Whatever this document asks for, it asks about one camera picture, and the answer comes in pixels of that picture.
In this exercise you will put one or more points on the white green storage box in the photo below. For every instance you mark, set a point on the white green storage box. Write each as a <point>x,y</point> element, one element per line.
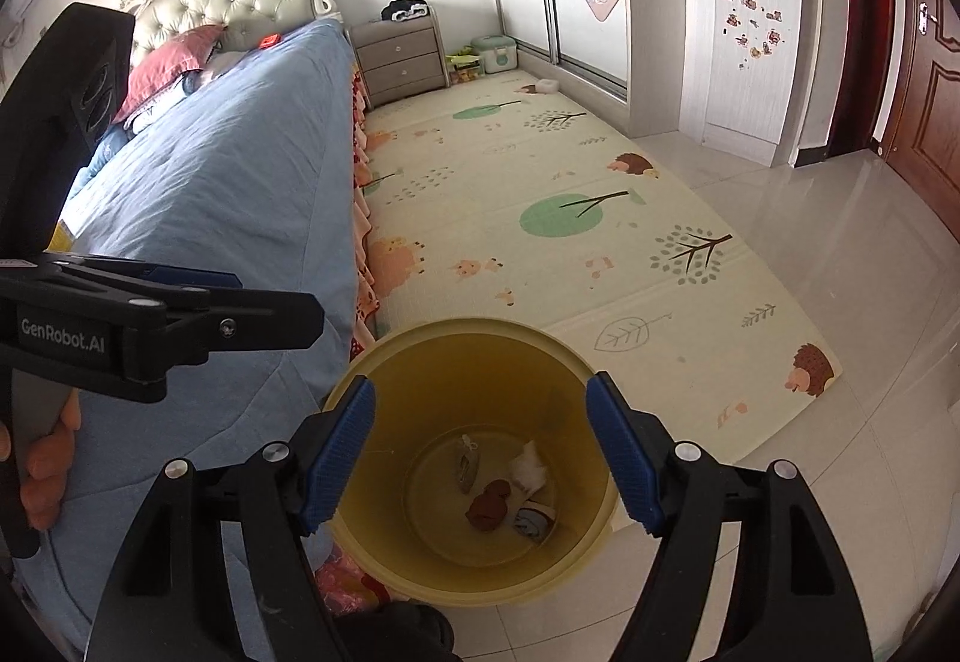
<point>495,55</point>

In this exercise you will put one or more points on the dark clothes pile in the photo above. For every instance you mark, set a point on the dark clothes pile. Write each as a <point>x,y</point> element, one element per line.
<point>405,11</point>

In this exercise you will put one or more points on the grey paper scrap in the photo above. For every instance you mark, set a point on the grey paper scrap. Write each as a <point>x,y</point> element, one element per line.
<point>468,463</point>

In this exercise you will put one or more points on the person's left hand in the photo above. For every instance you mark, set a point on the person's left hand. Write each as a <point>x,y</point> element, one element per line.
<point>46,471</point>

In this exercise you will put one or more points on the bed with blue sheet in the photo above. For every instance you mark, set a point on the bed with blue sheet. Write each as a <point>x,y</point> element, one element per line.
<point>225,182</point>

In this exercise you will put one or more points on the pink pillow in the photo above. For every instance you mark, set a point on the pink pillow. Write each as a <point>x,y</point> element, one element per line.
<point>169,66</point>

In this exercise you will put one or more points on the brown nightstand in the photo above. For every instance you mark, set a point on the brown nightstand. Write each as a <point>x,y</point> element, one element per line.
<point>397,62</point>

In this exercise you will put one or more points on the small red object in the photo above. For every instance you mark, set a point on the small red object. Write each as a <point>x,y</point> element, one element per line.
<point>270,40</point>

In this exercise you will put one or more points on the white cabinet with stickers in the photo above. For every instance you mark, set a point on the white cabinet with stickers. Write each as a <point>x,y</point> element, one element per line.
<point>739,70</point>

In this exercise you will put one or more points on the crumpled white tissue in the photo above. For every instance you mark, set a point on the crumpled white tissue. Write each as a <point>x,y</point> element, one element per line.
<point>531,467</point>

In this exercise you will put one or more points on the printed foam play mat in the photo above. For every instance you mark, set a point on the printed foam play mat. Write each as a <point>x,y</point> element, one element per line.
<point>600,257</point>

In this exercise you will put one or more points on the patterned bed skirt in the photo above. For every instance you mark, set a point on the patterned bed skirt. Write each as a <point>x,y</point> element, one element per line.
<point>366,220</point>

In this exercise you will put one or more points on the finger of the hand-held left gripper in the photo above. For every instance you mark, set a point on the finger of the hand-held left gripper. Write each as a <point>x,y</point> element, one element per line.
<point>255,325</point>
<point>187,274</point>

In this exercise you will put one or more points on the yellow plastic bin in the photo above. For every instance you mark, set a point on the yellow plastic bin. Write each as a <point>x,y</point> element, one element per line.
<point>487,370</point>

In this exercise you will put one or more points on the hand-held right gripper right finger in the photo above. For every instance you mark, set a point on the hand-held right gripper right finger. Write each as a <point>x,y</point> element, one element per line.
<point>622,459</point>

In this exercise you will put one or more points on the blue white wrapper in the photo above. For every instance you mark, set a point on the blue white wrapper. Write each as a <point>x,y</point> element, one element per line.
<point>534,523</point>

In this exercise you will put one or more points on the brown crumpled wrapper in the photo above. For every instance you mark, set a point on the brown crumpled wrapper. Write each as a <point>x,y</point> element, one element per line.
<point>489,504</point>

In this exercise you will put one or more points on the brown wooden door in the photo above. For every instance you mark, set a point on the brown wooden door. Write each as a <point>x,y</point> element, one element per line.
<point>926,107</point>

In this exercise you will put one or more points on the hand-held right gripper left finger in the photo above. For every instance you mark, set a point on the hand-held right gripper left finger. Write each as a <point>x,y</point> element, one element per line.
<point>341,459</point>

